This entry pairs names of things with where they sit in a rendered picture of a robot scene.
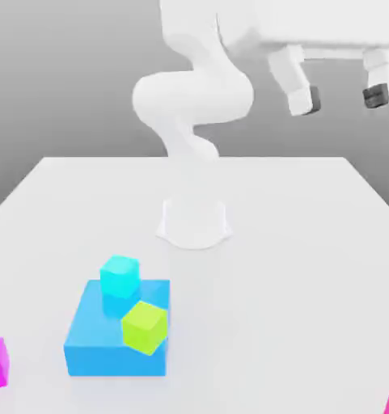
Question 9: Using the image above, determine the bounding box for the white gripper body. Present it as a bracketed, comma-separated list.
[217, 0, 389, 61]

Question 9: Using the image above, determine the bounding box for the small cyan cube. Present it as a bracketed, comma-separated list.
[99, 254, 141, 300]

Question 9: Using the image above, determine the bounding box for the small lime green cube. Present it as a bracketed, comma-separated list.
[121, 300, 169, 357]

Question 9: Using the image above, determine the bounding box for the large blue box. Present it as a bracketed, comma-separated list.
[63, 279, 171, 378]

